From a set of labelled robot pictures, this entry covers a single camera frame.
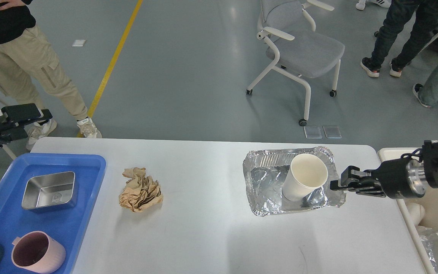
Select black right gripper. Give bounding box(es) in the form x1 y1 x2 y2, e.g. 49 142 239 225
330 158 428 199

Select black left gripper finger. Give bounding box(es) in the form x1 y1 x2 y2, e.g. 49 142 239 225
1 104 53 124
0 129 28 143

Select white paper cup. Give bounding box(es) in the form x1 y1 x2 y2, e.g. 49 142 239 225
282 154 329 201

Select stainless steel rectangular tray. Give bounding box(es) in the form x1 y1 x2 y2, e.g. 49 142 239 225
21 171 78 213

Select aluminium foil tray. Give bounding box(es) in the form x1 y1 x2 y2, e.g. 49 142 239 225
242 146 346 217

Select pink ribbed mug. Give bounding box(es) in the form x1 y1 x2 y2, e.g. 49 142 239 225
11 231 66 274

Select brown paper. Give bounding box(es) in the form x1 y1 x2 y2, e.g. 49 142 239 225
119 167 163 213

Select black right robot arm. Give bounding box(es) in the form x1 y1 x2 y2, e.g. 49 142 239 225
330 140 438 199

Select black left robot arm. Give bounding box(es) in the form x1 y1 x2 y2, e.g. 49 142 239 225
0 104 53 148

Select person in khaki trousers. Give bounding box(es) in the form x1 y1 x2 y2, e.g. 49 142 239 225
0 0 102 139

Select blue plastic tray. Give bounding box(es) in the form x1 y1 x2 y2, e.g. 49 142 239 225
0 153 106 274

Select grey white office chair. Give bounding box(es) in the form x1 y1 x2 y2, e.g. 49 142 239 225
246 0 345 126

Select person with striped sneakers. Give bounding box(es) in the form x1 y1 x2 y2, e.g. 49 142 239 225
355 0 391 11

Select person in dark jeans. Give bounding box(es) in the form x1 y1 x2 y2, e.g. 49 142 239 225
360 0 438 78

